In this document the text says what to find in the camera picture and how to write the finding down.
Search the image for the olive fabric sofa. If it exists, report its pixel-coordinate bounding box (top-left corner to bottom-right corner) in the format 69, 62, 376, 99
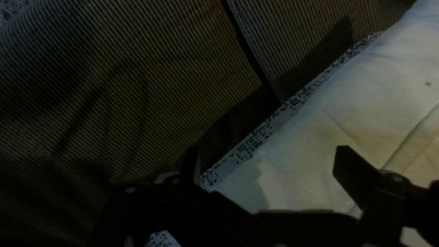
0, 0, 276, 247

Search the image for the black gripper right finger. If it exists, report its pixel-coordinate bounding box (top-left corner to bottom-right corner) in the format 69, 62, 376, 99
333, 144, 439, 247

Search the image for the medium olive sofa back cushion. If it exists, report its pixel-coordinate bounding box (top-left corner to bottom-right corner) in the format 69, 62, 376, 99
224, 0, 416, 103

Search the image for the white embroidered pillow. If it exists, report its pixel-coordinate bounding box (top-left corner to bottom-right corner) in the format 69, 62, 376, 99
199, 0, 439, 247

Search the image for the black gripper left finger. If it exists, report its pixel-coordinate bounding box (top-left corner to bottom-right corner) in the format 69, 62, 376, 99
94, 144, 276, 247

